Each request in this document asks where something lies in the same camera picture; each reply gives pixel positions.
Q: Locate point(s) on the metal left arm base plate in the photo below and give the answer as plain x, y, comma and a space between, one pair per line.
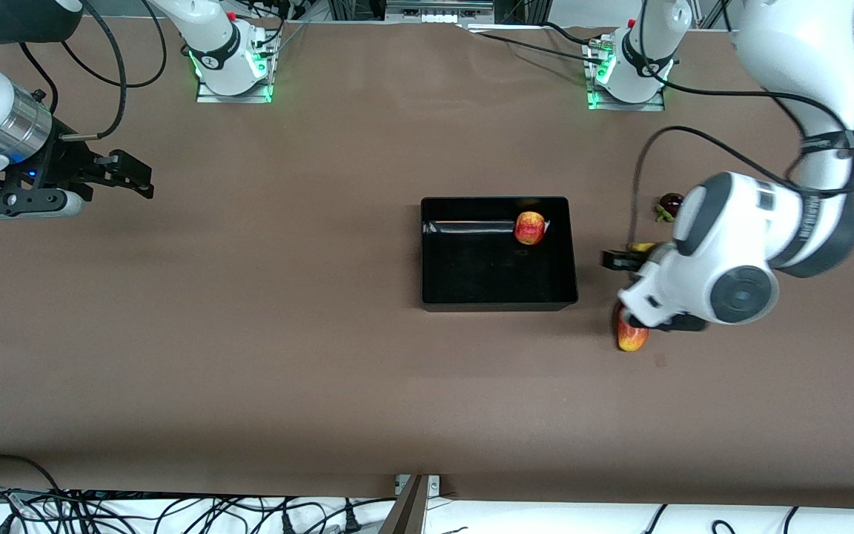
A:
653, 106

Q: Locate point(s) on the red yellow mango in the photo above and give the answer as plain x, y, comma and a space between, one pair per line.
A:
629, 338

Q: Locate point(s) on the red yellow apple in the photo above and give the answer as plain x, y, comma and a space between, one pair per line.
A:
530, 228

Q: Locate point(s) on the black plastic box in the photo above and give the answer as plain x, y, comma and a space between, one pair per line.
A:
486, 274

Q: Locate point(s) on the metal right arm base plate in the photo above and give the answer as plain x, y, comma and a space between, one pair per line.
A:
249, 97

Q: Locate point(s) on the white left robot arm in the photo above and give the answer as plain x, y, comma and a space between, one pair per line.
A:
738, 222

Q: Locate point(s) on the grey rail with white connectors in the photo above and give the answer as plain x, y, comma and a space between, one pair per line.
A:
438, 9

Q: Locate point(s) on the dark purple mangosteen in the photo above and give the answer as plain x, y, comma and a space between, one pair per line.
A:
670, 202

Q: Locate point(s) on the metal table edge bracket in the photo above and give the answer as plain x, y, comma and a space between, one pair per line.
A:
416, 504

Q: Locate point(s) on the yellow banana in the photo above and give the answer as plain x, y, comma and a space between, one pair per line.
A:
642, 246

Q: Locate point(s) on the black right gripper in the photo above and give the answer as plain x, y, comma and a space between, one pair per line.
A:
66, 163

